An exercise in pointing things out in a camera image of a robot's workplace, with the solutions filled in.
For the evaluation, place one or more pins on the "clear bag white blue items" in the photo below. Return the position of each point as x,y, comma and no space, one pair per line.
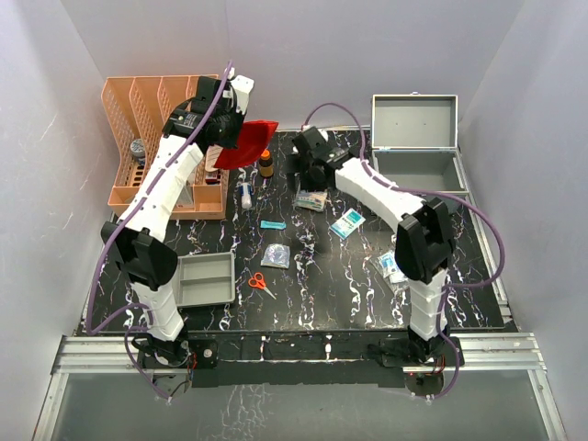
388,268

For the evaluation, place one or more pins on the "white blue bandage roll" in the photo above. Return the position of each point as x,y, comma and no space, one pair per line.
246,195

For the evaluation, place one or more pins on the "red first aid kit pouch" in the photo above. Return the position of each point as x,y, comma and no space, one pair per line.
253,139

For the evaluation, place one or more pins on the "teal wipe packet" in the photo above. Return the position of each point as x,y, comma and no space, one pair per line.
273,225

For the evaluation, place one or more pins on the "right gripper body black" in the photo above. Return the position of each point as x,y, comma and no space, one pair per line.
308,181

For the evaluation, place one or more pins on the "white oval barcode package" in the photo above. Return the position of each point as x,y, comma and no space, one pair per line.
212,156

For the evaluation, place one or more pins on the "blue item clear bag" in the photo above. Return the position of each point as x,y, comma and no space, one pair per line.
276,255

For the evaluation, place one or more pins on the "white teal sachet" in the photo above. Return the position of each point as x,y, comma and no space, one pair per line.
350,221

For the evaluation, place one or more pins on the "grey plastic divided tray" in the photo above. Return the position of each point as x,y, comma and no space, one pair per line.
204,280

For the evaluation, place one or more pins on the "aluminium frame rail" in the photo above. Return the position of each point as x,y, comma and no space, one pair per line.
303,387

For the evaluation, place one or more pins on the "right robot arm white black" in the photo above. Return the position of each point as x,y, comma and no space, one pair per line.
424,244

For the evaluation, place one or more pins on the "gauze pack clear wrapper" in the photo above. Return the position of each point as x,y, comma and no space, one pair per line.
312,200

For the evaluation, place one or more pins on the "grey metal case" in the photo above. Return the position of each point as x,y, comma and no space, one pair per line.
414,142

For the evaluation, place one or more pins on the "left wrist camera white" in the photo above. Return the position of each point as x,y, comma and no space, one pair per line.
238,90

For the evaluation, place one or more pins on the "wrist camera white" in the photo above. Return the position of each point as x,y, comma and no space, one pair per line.
238,90
314,135

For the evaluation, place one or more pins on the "red white small box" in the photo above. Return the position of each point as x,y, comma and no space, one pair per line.
213,177

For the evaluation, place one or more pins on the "brown bottle orange cap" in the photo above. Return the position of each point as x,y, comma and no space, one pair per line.
266,164

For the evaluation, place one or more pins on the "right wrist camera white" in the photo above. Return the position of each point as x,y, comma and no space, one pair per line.
314,135

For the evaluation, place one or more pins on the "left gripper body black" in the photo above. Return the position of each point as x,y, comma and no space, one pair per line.
231,122

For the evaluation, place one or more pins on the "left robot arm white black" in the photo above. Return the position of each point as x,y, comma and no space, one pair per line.
214,116

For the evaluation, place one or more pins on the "orange plastic file organizer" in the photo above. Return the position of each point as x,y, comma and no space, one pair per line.
137,108

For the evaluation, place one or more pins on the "round tape tin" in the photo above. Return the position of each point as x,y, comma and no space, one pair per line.
137,149

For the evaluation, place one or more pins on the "orange handled scissors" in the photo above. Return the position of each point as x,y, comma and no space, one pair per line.
258,281

